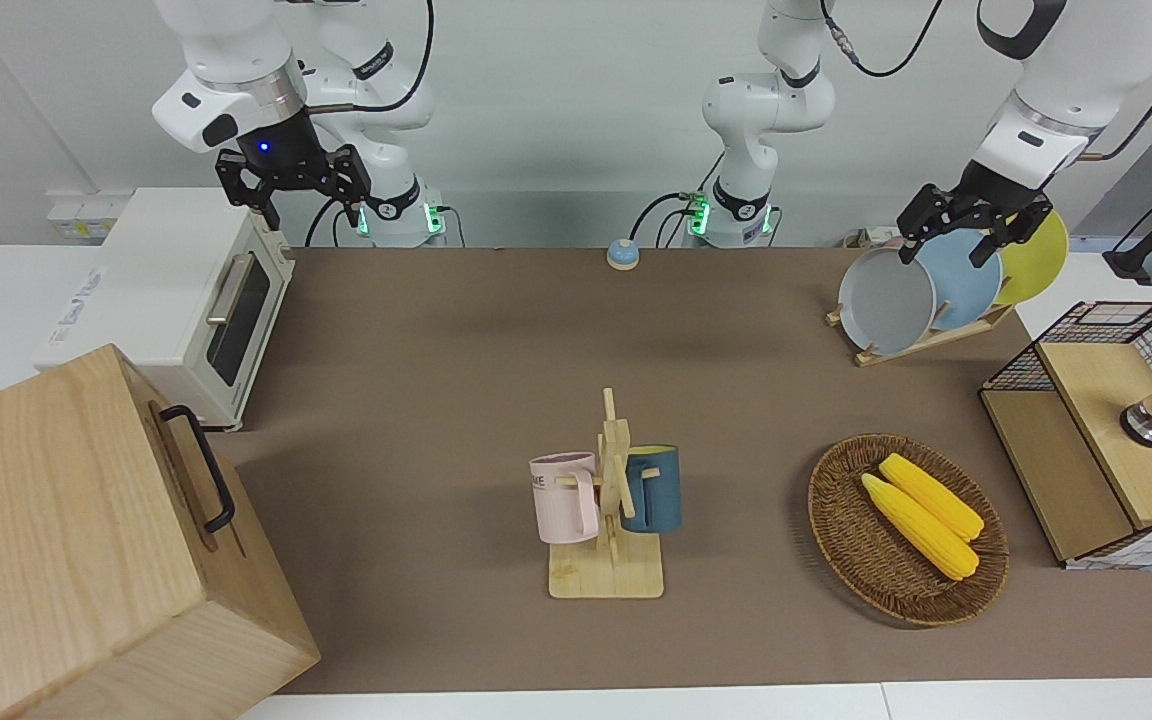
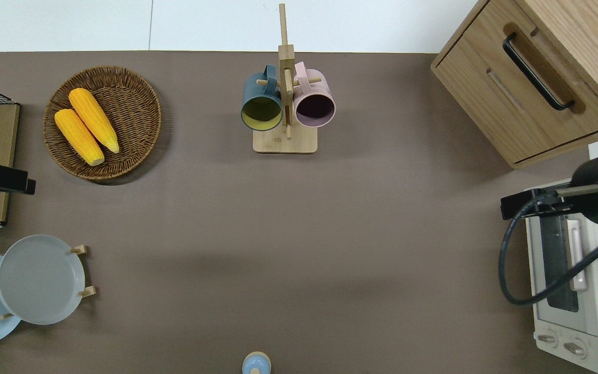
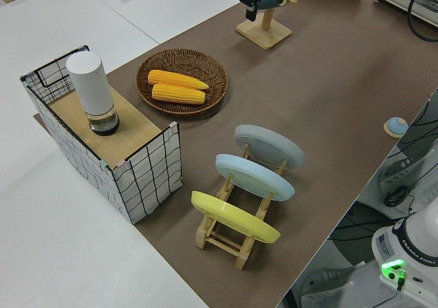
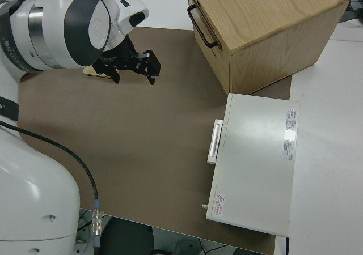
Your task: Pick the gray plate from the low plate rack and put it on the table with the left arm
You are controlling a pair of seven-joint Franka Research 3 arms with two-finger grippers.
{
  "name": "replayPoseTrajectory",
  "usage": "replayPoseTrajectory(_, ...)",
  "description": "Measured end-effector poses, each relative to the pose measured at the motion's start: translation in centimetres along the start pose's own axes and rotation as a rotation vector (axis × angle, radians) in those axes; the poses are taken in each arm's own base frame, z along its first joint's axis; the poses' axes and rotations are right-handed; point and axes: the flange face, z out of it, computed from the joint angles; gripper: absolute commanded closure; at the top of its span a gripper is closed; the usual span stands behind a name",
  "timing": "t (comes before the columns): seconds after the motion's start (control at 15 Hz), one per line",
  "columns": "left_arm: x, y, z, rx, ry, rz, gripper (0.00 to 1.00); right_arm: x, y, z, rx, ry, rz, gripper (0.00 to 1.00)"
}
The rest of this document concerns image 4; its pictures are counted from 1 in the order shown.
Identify black mesh object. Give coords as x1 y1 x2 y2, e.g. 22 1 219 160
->
343 0 363 22

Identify brown table mat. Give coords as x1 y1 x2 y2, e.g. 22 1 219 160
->
17 27 293 255

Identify black metal drawer handle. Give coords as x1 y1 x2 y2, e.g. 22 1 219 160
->
187 5 220 49

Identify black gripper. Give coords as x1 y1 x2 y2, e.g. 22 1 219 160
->
94 36 162 87

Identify black strap on arm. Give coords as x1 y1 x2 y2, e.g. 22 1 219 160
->
0 96 20 121

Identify light wooden drawer cabinet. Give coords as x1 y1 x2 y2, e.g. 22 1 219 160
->
184 0 352 95

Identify white toaster oven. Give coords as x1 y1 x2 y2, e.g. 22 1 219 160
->
200 92 301 237

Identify black round base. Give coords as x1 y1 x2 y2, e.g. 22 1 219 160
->
103 218 155 255

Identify black cable with metal connector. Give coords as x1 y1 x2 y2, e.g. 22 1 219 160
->
0 120 102 250

